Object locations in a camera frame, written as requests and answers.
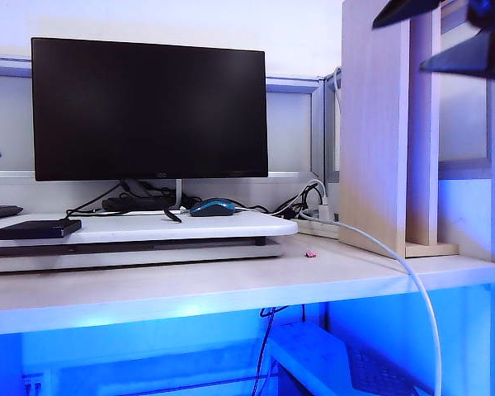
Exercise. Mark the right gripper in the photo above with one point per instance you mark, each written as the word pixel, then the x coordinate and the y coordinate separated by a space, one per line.
pixel 493 24

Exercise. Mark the black portable hard drive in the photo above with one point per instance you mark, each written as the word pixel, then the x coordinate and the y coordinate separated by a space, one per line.
pixel 37 229

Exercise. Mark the black keyboard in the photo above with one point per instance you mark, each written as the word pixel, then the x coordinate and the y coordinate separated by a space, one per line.
pixel 0 212

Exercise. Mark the grey cubicle partition panel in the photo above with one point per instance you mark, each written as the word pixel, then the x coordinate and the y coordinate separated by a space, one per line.
pixel 466 123
pixel 297 123

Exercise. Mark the light wooden desk shelf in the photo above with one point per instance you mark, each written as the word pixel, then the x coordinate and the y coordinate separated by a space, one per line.
pixel 371 123

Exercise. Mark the black power adapter brick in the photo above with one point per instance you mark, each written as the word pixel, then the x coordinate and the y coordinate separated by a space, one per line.
pixel 123 203

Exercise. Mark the black computer monitor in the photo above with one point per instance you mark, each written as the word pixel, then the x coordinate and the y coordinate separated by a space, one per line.
pixel 148 107

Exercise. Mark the white desk riser platform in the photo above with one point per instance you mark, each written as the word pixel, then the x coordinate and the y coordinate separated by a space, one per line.
pixel 148 227

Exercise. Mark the silver monitor stand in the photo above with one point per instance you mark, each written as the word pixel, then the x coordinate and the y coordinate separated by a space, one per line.
pixel 178 194

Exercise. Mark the white charger plug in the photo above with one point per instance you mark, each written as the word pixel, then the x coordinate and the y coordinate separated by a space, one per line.
pixel 324 211

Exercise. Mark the white power strip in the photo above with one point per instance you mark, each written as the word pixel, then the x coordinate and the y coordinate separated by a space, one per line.
pixel 319 229

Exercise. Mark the blue computer mouse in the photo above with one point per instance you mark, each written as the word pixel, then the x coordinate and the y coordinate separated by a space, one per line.
pixel 212 207

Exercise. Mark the small pink object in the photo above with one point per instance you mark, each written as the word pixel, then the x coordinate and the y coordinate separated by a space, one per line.
pixel 311 253

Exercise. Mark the white computer case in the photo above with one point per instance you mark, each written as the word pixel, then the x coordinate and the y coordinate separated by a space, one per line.
pixel 313 350

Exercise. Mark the white wall socket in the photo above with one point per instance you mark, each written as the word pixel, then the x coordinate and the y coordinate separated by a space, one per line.
pixel 33 385

